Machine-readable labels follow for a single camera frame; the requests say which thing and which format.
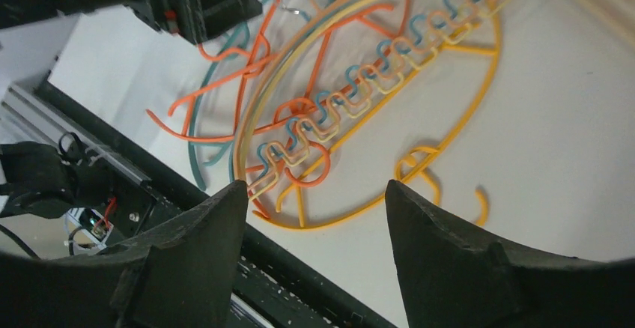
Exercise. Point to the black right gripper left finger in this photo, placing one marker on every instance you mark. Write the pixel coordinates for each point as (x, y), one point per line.
(178, 274)

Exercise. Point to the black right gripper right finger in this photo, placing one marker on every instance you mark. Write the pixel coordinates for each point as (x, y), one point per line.
(452, 273)

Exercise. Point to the pale yellow wavy hanger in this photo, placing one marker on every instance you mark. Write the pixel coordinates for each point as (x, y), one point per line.
(377, 85)

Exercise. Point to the light blue wavy hanger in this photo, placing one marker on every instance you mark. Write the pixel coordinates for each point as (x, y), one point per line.
(426, 35)

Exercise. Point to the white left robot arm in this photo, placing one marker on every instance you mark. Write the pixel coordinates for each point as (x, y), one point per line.
(47, 180)

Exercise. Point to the teal plastic hanger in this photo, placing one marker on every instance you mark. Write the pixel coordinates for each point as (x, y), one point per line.
(238, 38)

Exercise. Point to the left circuit board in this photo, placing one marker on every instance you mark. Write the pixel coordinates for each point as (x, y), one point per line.
(96, 228)

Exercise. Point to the peach wavy hanger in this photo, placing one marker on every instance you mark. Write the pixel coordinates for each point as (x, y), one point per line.
(347, 97)

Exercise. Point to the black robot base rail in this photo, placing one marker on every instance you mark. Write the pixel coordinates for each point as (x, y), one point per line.
(288, 292)

